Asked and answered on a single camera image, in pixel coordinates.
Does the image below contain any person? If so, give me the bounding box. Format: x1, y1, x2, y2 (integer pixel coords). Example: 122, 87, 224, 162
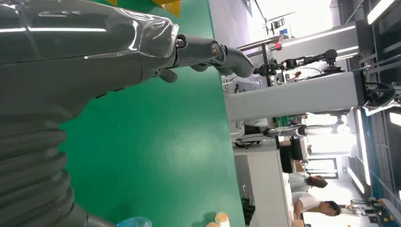
291, 191, 342, 220
288, 172, 329, 192

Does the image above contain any white shampoo bottle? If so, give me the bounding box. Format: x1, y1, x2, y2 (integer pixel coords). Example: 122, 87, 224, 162
214, 212, 231, 227

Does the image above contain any yellow cardboard box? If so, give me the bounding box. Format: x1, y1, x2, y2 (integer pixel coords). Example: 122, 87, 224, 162
105, 0, 182, 18

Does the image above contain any white cabinet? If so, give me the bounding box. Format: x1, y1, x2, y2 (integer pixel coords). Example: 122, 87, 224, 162
233, 149, 295, 227

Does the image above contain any orange bottle with clear cap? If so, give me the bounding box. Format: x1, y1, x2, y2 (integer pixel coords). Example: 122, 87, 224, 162
116, 216, 153, 227

